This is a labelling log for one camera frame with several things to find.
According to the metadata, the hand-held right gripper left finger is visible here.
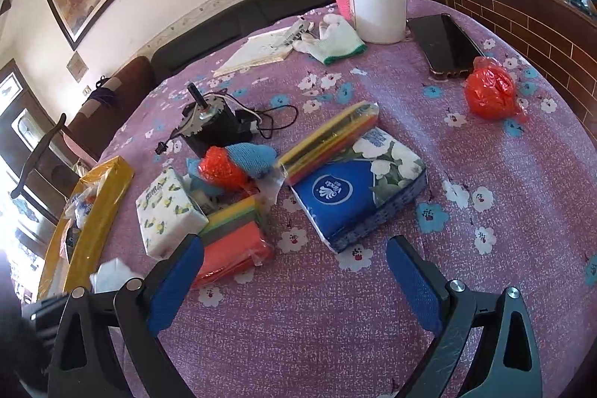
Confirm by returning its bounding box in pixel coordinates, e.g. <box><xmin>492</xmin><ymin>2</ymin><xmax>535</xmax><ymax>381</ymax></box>
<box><xmin>47</xmin><ymin>234</ymin><xmax>206</xmax><ymax>398</ymax></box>

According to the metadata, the white remote control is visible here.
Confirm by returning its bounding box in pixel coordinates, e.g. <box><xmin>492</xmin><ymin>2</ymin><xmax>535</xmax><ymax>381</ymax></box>
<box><xmin>282</xmin><ymin>19</ymin><xmax>314</xmax><ymax>47</ymax></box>

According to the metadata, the paper notepad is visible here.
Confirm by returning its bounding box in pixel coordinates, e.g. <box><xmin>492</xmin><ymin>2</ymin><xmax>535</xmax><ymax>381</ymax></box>
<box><xmin>213</xmin><ymin>24</ymin><xmax>309</xmax><ymax>78</ymax></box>

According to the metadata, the short colourful sponge pack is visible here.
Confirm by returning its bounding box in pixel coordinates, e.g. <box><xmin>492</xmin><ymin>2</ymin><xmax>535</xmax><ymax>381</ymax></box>
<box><xmin>191</xmin><ymin>195</ymin><xmax>276</xmax><ymax>289</ymax></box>

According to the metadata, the long colourful sponge pack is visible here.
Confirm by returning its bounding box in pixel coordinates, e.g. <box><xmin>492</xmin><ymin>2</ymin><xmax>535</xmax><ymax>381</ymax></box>
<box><xmin>275</xmin><ymin>100</ymin><xmax>381</xmax><ymax>187</ymax></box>

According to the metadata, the white work glove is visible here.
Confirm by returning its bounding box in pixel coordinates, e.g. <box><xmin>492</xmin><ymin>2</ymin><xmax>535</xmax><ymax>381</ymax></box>
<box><xmin>291</xmin><ymin>15</ymin><xmax>368</xmax><ymax>66</ymax></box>

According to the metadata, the purple cloth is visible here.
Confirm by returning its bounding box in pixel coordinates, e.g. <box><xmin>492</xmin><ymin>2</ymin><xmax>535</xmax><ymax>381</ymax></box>
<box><xmin>91</xmin><ymin>75</ymin><xmax>122</xmax><ymax>106</ymax></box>

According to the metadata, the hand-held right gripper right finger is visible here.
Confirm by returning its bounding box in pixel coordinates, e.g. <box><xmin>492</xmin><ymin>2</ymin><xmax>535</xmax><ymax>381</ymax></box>
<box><xmin>386</xmin><ymin>235</ymin><xmax>544</xmax><ymax>398</ymax></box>

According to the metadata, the blue floral tissue pack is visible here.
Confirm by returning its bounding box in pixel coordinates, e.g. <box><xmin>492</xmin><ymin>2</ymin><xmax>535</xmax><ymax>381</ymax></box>
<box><xmin>290</xmin><ymin>128</ymin><xmax>428</xmax><ymax>254</ymax></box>

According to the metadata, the red plastic bag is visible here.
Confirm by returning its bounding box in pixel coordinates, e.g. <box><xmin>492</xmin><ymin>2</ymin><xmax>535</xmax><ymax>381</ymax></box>
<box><xmin>464</xmin><ymin>57</ymin><xmax>525</xmax><ymax>119</ymax></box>
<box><xmin>198</xmin><ymin>145</ymin><xmax>250</xmax><ymax>194</ymax></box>

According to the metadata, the brown upholstered armchair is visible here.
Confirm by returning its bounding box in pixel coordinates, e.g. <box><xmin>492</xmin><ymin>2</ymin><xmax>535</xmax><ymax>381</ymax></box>
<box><xmin>63</xmin><ymin>55</ymin><xmax>157</xmax><ymax>161</ymax></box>

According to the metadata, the purple floral tablecloth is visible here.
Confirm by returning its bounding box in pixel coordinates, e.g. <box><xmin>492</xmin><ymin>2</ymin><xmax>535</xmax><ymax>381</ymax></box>
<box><xmin>96</xmin><ymin>0</ymin><xmax>597</xmax><ymax>398</ymax></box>

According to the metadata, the yellow box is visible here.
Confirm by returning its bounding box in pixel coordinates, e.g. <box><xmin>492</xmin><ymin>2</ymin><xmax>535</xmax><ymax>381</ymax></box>
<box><xmin>36</xmin><ymin>156</ymin><xmax>136</xmax><ymax>301</ymax></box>

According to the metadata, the wooden brick pattern partition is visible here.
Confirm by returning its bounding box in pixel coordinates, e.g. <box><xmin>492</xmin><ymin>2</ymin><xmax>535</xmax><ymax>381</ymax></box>
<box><xmin>401</xmin><ymin>0</ymin><xmax>597</xmax><ymax>142</ymax></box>

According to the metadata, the small wall plaque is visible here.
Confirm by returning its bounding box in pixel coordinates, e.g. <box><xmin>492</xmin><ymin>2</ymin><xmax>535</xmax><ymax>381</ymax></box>
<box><xmin>65</xmin><ymin>52</ymin><xmax>89</xmax><ymax>82</ymax></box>

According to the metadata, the black sofa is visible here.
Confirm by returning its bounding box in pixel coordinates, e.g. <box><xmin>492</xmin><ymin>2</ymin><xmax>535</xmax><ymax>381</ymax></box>
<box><xmin>149</xmin><ymin>0</ymin><xmax>383</xmax><ymax>77</ymax></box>

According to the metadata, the blue towel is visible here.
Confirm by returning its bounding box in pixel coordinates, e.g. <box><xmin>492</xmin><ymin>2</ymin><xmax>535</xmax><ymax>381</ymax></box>
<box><xmin>187</xmin><ymin>141</ymin><xmax>278</xmax><ymax>198</ymax></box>

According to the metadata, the white plastic jar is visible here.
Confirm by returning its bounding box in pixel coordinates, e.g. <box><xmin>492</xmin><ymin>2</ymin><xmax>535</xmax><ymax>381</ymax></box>
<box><xmin>347</xmin><ymin>0</ymin><xmax>409</xmax><ymax>44</ymax></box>

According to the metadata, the wooden door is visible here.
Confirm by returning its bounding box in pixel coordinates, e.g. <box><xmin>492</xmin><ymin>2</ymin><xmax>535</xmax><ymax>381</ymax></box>
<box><xmin>0</xmin><ymin>60</ymin><xmax>61</xmax><ymax>240</ymax></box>

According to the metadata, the black smartphone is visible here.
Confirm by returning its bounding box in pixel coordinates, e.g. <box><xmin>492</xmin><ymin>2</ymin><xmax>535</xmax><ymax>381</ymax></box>
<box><xmin>407</xmin><ymin>13</ymin><xmax>486</xmax><ymax>81</ymax></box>

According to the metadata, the white tissue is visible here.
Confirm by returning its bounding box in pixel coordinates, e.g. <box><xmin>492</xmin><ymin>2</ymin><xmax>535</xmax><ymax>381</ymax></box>
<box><xmin>88</xmin><ymin>258</ymin><xmax>145</xmax><ymax>294</ymax></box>

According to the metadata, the dark wooden chair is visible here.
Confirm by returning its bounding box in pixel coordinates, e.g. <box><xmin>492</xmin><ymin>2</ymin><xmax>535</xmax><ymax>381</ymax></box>
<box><xmin>9</xmin><ymin>113</ymin><xmax>101</xmax><ymax>203</ymax></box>

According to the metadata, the lemon print tissue pack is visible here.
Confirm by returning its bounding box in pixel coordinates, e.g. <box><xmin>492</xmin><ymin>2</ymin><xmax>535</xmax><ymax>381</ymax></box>
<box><xmin>135</xmin><ymin>167</ymin><xmax>210</xmax><ymax>260</ymax></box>

